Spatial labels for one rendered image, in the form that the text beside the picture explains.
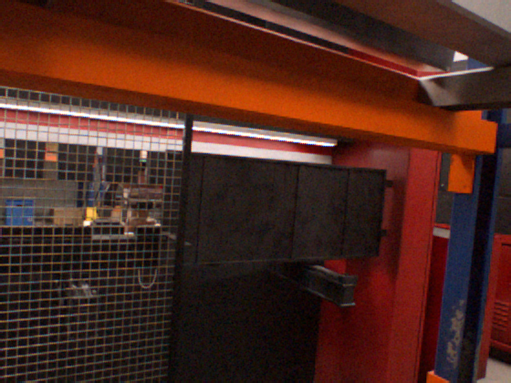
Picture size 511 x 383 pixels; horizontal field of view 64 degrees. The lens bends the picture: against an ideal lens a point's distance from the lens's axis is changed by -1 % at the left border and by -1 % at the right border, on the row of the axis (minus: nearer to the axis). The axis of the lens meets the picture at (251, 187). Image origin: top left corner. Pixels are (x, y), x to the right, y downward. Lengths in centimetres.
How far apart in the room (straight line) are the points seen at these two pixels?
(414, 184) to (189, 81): 199
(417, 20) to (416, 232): 199
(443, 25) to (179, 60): 16
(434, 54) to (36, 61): 30
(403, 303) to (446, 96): 193
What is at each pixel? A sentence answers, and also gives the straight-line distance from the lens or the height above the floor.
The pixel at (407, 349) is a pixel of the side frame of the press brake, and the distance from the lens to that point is 242.
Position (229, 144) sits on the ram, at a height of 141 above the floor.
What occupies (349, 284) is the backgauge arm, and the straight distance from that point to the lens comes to 183.
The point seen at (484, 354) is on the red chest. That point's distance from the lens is 302.
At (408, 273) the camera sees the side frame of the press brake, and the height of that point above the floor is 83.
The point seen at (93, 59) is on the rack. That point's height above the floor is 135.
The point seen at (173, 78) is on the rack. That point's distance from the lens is 25.
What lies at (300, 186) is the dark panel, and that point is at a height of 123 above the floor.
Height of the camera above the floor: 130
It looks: 3 degrees down
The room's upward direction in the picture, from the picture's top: 5 degrees clockwise
